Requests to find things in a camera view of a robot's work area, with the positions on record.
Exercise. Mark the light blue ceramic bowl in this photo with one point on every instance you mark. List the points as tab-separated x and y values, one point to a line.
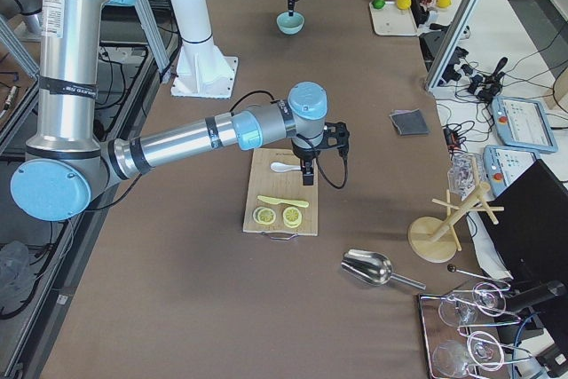
290	24

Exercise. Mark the white ceramic spoon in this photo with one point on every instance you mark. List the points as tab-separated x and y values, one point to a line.
280	167

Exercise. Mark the bamboo cutting board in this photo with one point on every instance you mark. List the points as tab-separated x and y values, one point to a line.
286	185

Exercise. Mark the yellow plastic knife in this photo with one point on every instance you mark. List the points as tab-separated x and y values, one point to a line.
277	201

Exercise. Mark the right lemon slice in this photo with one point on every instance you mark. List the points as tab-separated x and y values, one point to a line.
292	217

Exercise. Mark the lemon slice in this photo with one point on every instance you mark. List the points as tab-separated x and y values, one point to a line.
292	217
264	215

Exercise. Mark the left lemon slice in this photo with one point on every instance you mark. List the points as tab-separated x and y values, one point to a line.
264	215

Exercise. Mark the green lime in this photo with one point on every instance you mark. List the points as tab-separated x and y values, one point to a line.
378	4

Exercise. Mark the white tray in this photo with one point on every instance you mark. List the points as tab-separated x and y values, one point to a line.
391	21

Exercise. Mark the grey folded cloth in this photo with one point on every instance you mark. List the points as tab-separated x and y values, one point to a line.
409	122

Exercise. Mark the yellow lemon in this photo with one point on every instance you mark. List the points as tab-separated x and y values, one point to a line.
403	4
443	4

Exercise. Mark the metal scoop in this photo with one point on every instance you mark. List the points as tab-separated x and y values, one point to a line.
374	268

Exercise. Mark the wooden mug tree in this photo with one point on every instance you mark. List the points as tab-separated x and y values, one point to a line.
436	240

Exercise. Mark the clear plastic container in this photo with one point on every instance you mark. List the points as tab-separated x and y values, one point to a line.
465	173

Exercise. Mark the lower teach pendant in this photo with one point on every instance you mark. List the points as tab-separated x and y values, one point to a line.
504	164

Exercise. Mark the teach pendant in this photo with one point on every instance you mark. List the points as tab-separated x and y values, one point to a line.
504	164
523	123

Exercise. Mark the upper wine glass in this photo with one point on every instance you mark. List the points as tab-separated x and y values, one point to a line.
461	307

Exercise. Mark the upper teach pendant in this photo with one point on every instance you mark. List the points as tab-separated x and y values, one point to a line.
523	123

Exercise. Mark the wine glass rack tray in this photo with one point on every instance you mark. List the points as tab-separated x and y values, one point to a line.
435	331

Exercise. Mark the black monitor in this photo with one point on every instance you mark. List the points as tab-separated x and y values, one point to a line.
531	236

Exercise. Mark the lower wine glass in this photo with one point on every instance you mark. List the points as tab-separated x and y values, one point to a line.
480	353

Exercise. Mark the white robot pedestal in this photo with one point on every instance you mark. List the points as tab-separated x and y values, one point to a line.
203	71

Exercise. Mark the aluminium frame post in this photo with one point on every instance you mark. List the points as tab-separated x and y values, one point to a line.
449	43

